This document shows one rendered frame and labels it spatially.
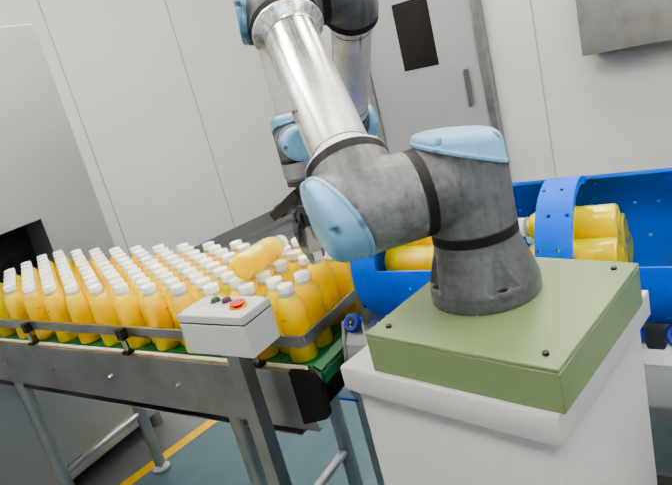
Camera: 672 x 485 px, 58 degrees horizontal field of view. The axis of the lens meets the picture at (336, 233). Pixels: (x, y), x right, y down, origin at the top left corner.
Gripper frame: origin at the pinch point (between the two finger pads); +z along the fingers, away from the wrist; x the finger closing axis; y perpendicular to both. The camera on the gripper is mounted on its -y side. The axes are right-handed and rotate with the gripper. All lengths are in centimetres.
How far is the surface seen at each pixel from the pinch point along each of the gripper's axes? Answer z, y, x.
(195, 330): 4.6, -14.0, -31.4
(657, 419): 31, 74, -10
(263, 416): 29.9, -6.8, -26.6
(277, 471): 45, -7, -28
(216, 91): -41, -335, 347
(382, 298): 6.5, 23.3, -10.9
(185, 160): 13, -346, 290
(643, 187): -6, 73, 13
